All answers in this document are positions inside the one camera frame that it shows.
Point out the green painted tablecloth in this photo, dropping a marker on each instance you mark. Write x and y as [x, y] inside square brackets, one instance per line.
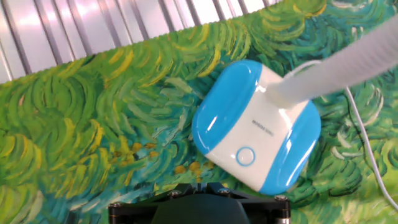
[93, 124]

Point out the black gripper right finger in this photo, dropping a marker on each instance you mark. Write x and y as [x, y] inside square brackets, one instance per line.
[267, 210]

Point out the blue white desk lamp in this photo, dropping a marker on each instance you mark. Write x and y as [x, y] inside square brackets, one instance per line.
[248, 130]

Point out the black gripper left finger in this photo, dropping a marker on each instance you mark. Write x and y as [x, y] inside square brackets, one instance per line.
[133, 210]

